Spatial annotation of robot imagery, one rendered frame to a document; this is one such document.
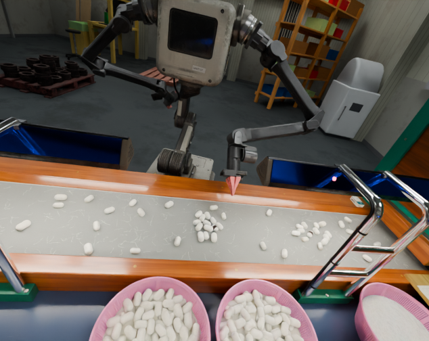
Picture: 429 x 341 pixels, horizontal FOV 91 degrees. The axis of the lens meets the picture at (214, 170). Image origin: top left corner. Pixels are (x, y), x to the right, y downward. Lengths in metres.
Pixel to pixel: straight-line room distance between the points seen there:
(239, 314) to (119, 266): 0.36
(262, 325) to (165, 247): 0.36
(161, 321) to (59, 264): 0.31
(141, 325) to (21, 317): 0.31
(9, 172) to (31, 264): 0.45
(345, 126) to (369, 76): 0.91
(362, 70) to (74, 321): 4.84
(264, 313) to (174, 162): 0.73
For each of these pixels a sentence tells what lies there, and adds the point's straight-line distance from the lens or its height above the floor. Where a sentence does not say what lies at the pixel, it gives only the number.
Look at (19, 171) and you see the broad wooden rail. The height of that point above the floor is 0.76.
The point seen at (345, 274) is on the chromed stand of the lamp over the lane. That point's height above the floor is 0.85.
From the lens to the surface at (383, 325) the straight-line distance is 0.95.
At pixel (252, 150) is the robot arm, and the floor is 0.96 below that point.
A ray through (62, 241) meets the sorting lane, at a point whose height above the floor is 0.74.
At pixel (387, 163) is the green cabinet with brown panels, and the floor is 0.98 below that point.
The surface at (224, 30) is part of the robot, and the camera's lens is 1.06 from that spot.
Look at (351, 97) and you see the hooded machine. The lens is 4.74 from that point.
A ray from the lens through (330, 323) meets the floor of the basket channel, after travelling 0.91.
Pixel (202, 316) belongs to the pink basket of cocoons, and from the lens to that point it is 0.66.
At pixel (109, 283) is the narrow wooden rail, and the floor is 0.72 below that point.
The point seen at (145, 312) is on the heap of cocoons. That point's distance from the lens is 0.68.
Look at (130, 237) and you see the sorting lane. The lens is 0.79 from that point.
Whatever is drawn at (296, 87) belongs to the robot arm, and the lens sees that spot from 1.14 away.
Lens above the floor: 1.37
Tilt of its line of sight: 34 degrees down
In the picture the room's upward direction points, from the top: 14 degrees clockwise
